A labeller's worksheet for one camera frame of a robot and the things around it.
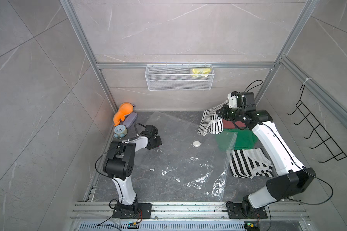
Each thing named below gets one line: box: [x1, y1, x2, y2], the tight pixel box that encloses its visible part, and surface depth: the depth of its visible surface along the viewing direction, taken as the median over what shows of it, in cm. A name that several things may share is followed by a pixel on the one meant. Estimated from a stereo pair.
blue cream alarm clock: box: [113, 124, 128, 139], surface depth 105 cm
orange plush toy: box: [113, 102, 134, 127], surface depth 114 cm
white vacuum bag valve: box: [192, 140, 201, 148], surface depth 100 cm
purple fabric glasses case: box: [122, 112, 138, 129], surface depth 113 cm
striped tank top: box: [229, 148, 274, 179], surface depth 92 cm
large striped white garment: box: [197, 100, 229, 137], surface depth 78 cm
